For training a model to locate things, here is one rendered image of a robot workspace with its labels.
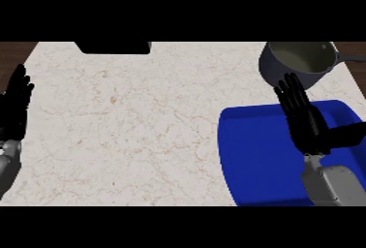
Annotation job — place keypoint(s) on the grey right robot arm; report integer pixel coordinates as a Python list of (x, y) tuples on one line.
[(333, 182)]

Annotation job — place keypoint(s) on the black appliance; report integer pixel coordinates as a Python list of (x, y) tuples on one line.
[(113, 47)]

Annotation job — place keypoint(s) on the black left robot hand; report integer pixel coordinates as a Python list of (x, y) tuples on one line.
[(15, 106)]

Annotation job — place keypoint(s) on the blue tray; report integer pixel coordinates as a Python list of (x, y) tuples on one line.
[(265, 155)]

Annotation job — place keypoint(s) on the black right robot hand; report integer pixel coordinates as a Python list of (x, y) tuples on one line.
[(307, 122)]

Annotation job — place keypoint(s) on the dark grey pot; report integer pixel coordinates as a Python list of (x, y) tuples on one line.
[(296, 64)]

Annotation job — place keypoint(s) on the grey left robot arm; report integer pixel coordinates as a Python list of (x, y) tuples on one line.
[(7, 168)]

